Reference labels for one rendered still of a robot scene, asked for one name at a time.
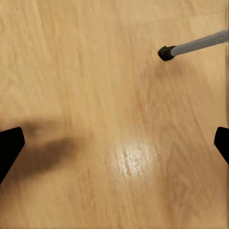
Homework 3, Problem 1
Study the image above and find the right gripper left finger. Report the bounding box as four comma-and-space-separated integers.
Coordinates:
0, 127, 25, 184

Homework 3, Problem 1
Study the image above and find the camera tripod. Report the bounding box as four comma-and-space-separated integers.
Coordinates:
158, 29, 229, 61

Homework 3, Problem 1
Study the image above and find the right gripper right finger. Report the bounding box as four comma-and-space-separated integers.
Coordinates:
214, 127, 229, 165

